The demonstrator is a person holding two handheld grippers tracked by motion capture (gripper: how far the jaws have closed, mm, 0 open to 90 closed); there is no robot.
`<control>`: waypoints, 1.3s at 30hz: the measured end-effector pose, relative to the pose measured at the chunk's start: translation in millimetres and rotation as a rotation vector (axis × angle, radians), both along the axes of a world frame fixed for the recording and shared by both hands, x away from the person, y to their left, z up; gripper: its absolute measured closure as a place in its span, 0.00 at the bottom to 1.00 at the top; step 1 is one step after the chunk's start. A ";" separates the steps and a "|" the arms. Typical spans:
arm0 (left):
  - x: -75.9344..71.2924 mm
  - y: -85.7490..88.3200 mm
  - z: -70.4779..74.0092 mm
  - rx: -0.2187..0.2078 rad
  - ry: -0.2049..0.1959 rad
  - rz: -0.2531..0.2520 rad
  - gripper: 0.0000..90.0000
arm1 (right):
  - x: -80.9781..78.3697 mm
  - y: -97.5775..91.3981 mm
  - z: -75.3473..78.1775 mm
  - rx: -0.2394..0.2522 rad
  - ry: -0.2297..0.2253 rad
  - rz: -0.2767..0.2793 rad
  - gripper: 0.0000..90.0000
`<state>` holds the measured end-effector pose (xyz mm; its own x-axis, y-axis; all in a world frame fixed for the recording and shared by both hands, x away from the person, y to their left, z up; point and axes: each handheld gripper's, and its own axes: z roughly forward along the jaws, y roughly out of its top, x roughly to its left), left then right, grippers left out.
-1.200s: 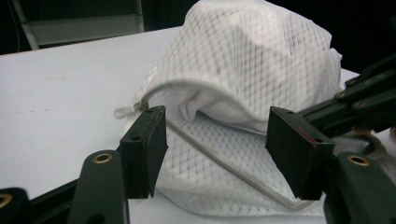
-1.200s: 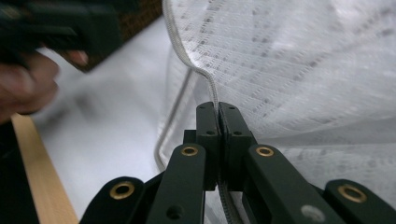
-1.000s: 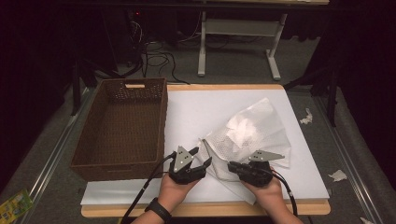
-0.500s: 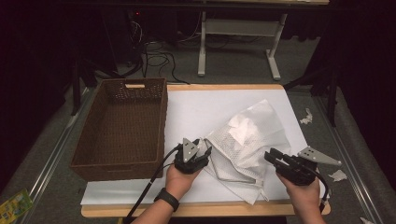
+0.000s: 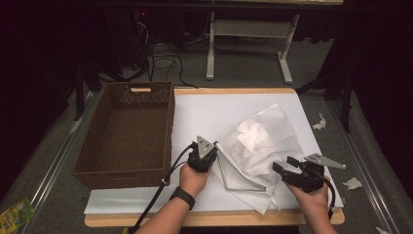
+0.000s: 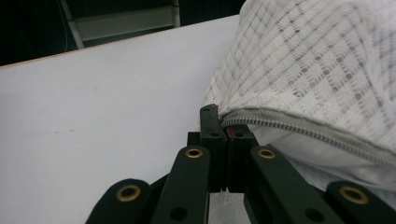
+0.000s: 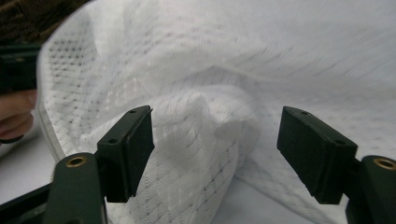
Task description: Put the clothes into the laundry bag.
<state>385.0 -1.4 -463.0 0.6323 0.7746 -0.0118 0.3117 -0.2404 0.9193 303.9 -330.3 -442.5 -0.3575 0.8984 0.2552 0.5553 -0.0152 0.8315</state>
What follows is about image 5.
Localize hand-held gripper black cable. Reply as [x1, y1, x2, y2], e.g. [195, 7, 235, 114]
[130, 144, 199, 233]
[316, 174, 337, 220]

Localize left hand-held gripper black cable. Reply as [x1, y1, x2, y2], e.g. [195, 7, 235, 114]
[130, 144, 199, 233]

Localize person's left hand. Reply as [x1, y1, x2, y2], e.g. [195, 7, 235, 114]
[178, 162, 211, 199]

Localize black wristwatch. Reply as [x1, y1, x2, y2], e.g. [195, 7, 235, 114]
[169, 185, 197, 211]

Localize green and yellow packet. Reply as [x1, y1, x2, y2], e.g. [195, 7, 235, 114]
[0, 196, 35, 234]

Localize person's right hand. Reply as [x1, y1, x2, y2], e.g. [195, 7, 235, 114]
[285, 176, 330, 225]

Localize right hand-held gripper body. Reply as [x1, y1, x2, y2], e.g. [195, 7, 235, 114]
[281, 153, 347, 193]

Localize brown woven basket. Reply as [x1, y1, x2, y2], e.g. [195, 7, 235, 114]
[72, 81, 176, 190]

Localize right hand-held gripper black cable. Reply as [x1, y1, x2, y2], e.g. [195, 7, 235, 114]
[316, 174, 337, 220]

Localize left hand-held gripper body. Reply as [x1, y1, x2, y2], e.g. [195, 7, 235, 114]
[187, 136, 218, 174]

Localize metal floor rail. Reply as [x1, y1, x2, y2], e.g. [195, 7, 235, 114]
[327, 100, 403, 234]
[19, 91, 101, 234]

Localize black computer tower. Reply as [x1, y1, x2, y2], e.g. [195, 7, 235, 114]
[106, 8, 154, 67]

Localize black floor cables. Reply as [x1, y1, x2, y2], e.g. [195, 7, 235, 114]
[134, 19, 199, 90]

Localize white metal desk frame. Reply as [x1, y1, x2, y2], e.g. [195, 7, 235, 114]
[206, 11, 301, 85]

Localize black stand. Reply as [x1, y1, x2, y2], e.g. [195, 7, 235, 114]
[295, 64, 355, 134]
[73, 61, 131, 122]

